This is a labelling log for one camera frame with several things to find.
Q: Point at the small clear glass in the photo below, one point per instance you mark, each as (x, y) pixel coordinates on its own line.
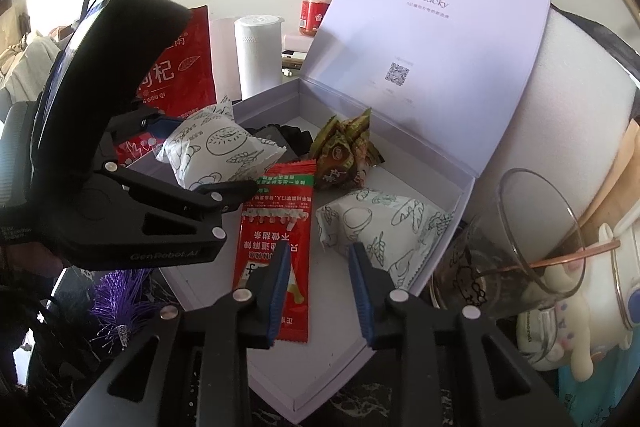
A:
(537, 337)

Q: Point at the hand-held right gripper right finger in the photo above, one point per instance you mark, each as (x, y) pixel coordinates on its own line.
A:
(362, 292)

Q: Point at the light blue printed cloth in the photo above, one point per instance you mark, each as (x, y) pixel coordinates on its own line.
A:
(600, 402)

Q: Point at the purple tassel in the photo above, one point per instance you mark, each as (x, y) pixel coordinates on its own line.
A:
(125, 297)

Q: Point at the copper straw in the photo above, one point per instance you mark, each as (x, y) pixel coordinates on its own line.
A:
(590, 253)

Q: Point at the beige clothes pile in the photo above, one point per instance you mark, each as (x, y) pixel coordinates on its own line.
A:
(25, 67)

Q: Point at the red label sauce jar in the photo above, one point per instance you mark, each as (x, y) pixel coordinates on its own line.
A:
(315, 9)

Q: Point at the brown wrapped snack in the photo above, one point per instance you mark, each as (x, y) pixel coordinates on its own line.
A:
(340, 169)

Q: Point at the small white box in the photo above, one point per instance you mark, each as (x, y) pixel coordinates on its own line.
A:
(296, 42)

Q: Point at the white printed snack packet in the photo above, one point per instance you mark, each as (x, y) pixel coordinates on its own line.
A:
(220, 152)
(370, 219)

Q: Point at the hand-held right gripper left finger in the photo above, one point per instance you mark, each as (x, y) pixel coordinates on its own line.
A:
(280, 287)

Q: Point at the white gift box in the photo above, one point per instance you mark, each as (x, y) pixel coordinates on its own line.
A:
(425, 57)

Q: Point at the clear glass cup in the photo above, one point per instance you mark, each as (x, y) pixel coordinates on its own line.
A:
(465, 267)

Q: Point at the white plush toy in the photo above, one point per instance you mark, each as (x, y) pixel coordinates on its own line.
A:
(590, 337)

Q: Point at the white cushion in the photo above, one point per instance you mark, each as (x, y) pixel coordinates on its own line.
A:
(565, 107)

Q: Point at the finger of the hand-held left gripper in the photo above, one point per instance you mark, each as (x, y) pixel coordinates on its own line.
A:
(170, 202)
(135, 121)

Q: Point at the red stand-up pouch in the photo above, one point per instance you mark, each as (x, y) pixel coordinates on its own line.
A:
(190, 72)

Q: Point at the green wrapped snack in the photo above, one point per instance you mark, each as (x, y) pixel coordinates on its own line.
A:
(360, 127)
(330, 142)

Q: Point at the white toilet paper roll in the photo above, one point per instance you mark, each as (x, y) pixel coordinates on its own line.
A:
(257, 57)

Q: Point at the red strip snack packet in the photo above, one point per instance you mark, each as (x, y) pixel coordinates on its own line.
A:
(275, 217)

